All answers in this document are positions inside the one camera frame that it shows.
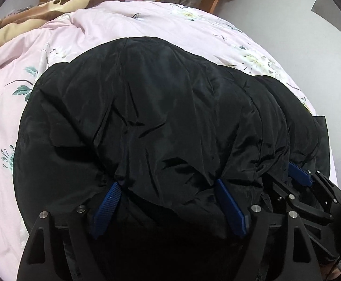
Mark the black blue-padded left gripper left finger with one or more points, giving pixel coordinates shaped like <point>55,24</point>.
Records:
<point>44,256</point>

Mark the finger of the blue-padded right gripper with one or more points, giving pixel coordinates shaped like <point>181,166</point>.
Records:
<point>299,175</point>

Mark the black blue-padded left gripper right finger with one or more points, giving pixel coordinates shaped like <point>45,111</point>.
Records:
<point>275,246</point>

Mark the black puffer jacket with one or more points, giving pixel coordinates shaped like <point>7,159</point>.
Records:
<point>165,125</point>

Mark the pink floral quilt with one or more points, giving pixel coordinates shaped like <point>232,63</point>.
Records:
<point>26,57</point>

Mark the brown beige fleece blanket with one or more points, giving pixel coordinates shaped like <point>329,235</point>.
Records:
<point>35,17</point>

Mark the grey square wall panel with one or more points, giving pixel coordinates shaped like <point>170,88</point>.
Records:
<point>329,11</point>

